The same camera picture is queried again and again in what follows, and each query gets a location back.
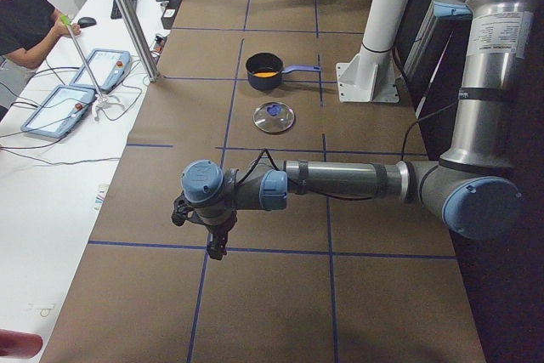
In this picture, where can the near blue teach pendant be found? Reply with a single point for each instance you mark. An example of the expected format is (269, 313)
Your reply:
(60, 112)

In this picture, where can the blue teach pendant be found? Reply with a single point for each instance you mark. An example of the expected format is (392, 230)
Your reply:
(60, 112)
(109, 67)

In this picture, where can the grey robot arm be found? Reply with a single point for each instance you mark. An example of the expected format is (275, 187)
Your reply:
(467, 188)

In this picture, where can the black saucepan blue handle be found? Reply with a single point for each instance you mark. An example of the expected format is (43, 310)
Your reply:
(265, 70)

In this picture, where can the metal reacher stick green grip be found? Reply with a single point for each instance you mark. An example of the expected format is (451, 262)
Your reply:
(102, 102)

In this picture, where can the black computer mouse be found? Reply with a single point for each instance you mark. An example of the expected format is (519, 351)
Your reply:
(85, 22)

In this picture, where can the yellow plastic corn cob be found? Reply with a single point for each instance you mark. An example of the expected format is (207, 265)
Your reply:
(266, 74)

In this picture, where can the far blue teach pendant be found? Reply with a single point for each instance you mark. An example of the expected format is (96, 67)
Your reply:
(109, 67)

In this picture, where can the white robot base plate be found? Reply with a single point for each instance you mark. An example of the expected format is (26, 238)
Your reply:
(369, 76)

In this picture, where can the aluminium frame post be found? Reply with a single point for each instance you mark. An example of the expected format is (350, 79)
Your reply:
(138, 38)

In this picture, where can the red cylinder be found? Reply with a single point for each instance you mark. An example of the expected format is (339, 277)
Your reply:
(20, 345)

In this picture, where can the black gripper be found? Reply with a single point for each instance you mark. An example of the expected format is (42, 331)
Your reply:
(223, 227)

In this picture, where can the person in black shirt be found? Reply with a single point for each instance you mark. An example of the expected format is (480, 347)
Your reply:
(29, 31)

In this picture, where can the glass pot lid blue knob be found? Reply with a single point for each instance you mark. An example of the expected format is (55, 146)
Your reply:
(274, 117)

